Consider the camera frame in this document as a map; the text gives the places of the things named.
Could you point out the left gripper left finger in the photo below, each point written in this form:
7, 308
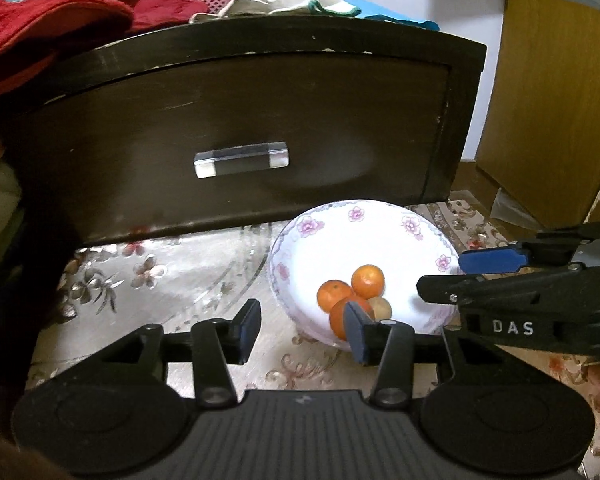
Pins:
215, 344

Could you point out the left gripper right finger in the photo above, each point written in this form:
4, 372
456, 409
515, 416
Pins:
387, 344

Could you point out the beige longan fruit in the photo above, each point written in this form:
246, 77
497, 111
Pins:
380, 308

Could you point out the orange tangerine front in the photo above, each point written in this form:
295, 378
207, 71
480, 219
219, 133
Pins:
336, 320

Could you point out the orange tangerine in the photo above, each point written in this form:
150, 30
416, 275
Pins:
336, 320
368, 281
331, 292

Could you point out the white floral porcelain bowl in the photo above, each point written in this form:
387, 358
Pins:
366, 248

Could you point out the floral embroidered table cloth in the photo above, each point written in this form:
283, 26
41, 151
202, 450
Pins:
111, 386

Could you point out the wooden wardrobe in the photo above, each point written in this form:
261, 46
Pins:
541, 139

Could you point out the dark wooden nightstand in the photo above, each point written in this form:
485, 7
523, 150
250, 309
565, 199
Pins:
104, 143

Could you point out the blue cloth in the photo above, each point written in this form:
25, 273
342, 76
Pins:
375, 12

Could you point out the white green trimmed garment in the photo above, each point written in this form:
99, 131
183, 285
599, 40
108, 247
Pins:
242, 8

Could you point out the red velvet cloth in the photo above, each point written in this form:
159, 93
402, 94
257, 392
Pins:
33, 32

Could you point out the silver drawer handle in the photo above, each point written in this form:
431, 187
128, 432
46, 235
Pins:
240, 159

